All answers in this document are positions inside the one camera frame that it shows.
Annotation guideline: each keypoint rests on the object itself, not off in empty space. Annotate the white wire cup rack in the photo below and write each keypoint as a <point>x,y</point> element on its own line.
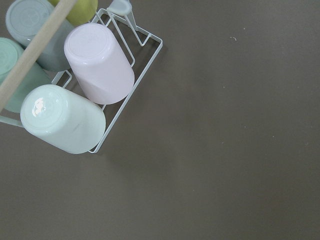
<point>118,13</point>

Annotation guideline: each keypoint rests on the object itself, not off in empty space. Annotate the pale mint upturned cup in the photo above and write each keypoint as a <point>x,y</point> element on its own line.
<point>63,118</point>

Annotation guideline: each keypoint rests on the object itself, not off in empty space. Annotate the wooden rack handle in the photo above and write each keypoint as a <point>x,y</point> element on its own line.
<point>33,50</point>

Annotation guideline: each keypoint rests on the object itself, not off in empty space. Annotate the pink upturned cup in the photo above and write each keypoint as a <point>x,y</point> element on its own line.
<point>99,63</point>

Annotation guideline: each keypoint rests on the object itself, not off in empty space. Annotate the grey blue upturned cup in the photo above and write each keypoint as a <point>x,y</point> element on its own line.
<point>24,18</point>

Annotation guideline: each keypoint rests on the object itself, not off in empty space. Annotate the yellow green upturned cup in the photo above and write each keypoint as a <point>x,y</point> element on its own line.
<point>82,12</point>

